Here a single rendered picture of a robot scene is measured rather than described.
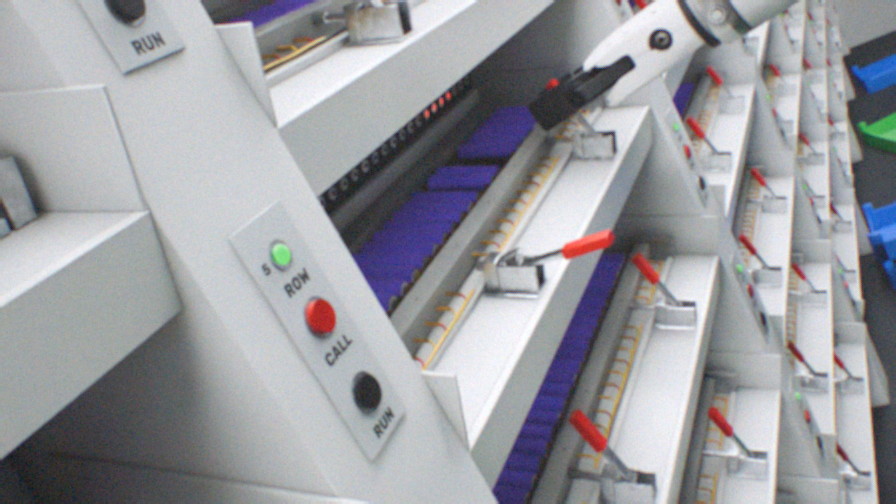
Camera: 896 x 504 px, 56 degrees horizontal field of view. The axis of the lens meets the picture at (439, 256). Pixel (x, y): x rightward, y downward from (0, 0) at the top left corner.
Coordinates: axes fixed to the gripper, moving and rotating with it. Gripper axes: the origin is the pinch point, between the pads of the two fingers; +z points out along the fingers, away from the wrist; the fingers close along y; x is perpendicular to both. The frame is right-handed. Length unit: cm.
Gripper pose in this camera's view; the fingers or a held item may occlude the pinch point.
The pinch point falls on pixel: (557, 101)
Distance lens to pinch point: 84.0
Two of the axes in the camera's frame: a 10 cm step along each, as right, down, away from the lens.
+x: -6.0, -7.8, -1.7
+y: 3.7, -4.6, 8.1
